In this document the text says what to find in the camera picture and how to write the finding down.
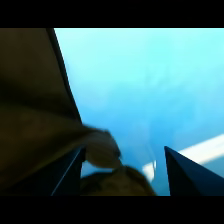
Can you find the brown garment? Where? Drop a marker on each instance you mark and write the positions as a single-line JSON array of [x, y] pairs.
[[33, 126]]

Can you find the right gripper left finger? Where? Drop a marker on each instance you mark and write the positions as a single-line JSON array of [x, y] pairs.
[[68, 176]]

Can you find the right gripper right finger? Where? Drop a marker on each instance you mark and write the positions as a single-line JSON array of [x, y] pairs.
[[188, 176]]

